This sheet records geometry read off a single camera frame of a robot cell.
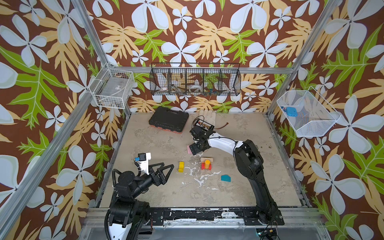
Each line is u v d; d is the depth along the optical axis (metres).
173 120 1.11
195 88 0.99
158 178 0.58
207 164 0.85
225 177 0.88
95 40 0.79
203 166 0.88
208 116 1.17
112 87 0.86
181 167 0.91
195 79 0.98
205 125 1.09
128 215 0.49
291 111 0.86
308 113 0.82
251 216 0.74
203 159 0.89
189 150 0.94
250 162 0.56
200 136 0.78
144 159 0.60
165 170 0.61
